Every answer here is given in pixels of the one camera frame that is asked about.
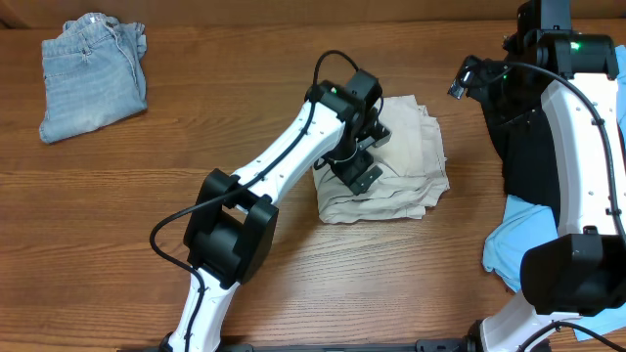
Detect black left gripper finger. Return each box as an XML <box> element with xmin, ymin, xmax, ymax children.
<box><xmin>349</xmin><ymin>165</ymin><xmax>382</xmax><ymax>196</ymax></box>
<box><xmin>359</xmin><ymin>119</ymin><xmax>391</xmax><ymax>150</ymax></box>

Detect beige khaki shorts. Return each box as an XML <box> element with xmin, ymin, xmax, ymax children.
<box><xmin>313</xmin><ymin>95</ymin><xmax>450</xmax><ymax>224</ymax></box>

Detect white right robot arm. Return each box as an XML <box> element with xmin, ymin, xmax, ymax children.
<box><xmin>450</xmin><ymin>30</ymin><xmax>625</xmax><ymax>351</ymax></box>

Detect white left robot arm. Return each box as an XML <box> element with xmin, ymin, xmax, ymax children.
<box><xmin>158</xmin><ymin>80</ymin><xmax>390</xmax><ymax>351</ymax></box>

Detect black garment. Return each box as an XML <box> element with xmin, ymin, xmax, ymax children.
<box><xmin>478</xmin><ymin>92</ymin><xmax>563</xmax><ymax>229</ymax></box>

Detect light blue t-shirt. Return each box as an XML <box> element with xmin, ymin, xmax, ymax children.
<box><xmin>482</xmin><ymin>45</ymin><xmax>625</xmax><ymax>334</ymax></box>

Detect folded light blue jeans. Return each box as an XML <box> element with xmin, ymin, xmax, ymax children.
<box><xmin>39</xmin><ymin>13</ymin><xmax>148</xmax><ymax>144</ymax></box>

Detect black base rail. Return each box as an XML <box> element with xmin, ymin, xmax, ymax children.
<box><xmin>116</xmin><ymin>337</ymin><xmax>552</xmax><ymax>352</ymax></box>

